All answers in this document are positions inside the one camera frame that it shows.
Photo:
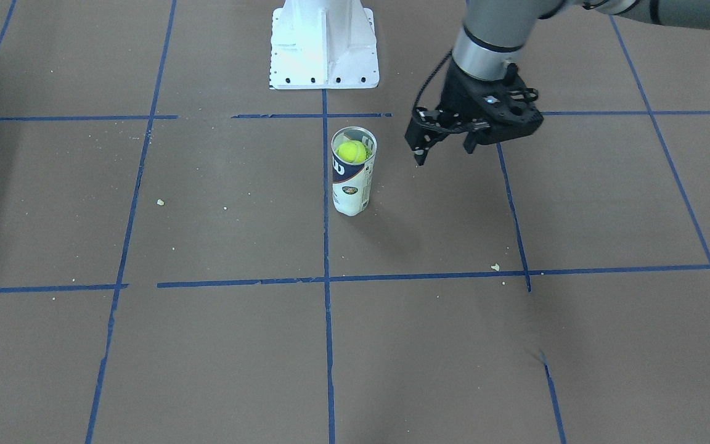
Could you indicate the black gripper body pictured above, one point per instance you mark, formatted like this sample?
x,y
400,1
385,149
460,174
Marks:
x,y
458,94

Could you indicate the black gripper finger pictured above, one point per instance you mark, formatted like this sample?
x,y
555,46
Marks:
x,y
423,132
472,140

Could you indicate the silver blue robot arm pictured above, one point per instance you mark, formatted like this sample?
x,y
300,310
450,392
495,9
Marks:
x,y
493,33

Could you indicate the clear tennis ball can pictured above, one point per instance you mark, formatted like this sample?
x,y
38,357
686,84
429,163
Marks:
x,y
351,183

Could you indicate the yellow tennis ball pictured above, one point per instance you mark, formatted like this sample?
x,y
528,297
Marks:
x,y
352,151

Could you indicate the blue tape strip lengthwise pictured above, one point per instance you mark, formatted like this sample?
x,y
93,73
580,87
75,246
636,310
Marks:
x,y
327,169

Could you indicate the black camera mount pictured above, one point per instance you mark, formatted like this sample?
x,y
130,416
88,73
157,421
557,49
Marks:
x,y
511,109

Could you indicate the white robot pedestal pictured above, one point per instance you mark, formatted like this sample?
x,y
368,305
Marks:
x,y
323,44

